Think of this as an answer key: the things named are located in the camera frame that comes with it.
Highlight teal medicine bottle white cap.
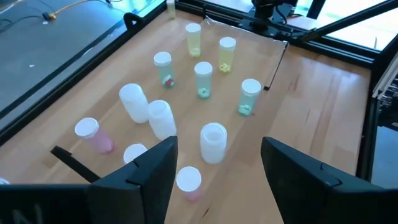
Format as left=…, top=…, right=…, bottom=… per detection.
left=193, top=60, right=214, bottom=100
left=237, top=78, right=262, bottom=118
left=153, top=50, right=176, bottom=89

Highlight wooden shelf black metal legs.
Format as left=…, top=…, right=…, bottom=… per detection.
left=49, top=16, right=290, bottom=224

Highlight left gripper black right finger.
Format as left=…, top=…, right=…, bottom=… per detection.
left=260, top=136, right=398, bottom=224

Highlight black metal beam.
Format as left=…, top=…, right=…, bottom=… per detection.
left=297, top=0, right=398, bottom=44

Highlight silver aluminium bracket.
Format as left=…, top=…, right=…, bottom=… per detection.
left=371, top=51, right=398, bottom=101

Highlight beige floor cable black plug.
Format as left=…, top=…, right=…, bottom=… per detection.
left=0, top=0, right=125, bottom=34

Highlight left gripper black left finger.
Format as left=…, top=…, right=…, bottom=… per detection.
left=0, top=135, right=179, bottom=224

